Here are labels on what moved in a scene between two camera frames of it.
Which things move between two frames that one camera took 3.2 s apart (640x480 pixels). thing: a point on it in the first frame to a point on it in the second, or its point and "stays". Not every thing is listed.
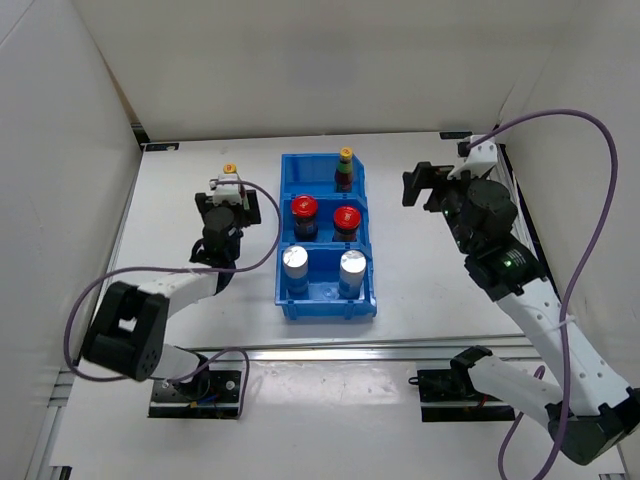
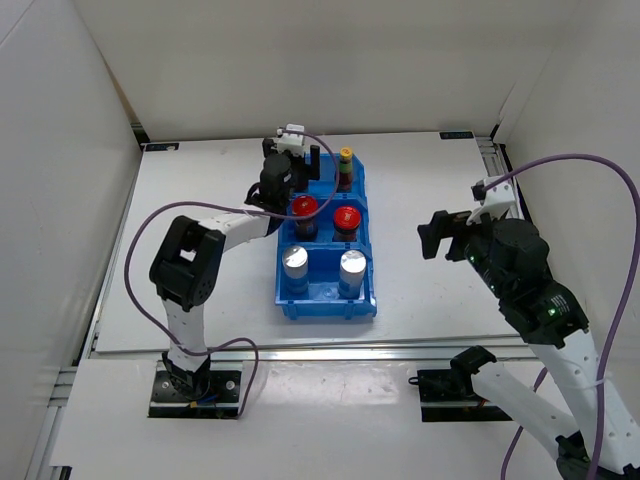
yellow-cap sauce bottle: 344,172 stays
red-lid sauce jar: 346,221 stays
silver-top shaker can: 295,261 stays
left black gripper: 253,209 to 306,172
